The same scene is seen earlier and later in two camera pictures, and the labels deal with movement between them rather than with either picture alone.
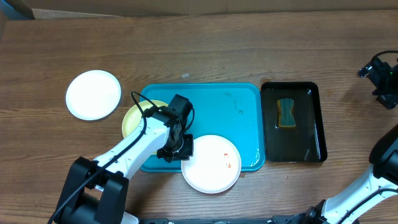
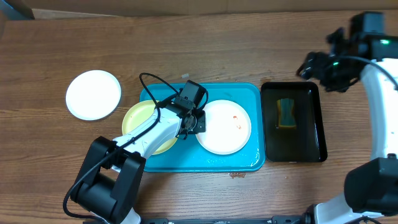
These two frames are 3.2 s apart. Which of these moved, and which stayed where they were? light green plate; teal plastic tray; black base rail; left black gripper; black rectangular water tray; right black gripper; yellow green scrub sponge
Moved: left black gripper; right black gripper
Stayed: yellow green scrub sponge; teal plastic tray; black base rail; black rectangular water tray; light green plate
